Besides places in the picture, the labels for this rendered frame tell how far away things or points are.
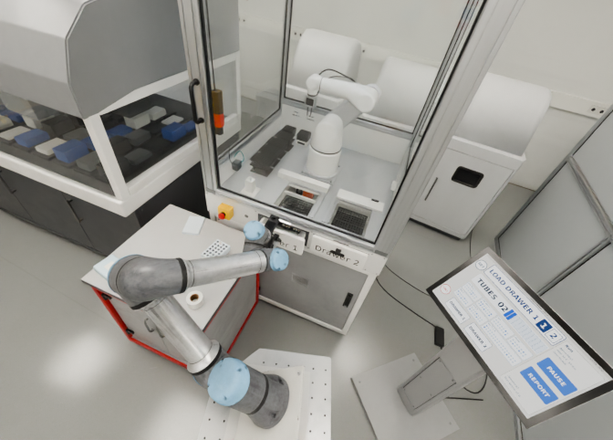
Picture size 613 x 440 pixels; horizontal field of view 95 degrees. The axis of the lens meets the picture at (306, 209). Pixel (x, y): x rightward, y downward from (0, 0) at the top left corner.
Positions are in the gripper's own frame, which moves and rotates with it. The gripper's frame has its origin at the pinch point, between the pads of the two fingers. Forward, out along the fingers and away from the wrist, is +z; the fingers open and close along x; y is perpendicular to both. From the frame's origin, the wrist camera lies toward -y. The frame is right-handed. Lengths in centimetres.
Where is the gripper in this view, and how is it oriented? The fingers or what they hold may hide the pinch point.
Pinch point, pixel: (274, 238)
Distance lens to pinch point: 140.6
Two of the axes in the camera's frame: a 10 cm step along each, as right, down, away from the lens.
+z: 0.9, 2.5, 9.6
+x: 9.3, 3.3, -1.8
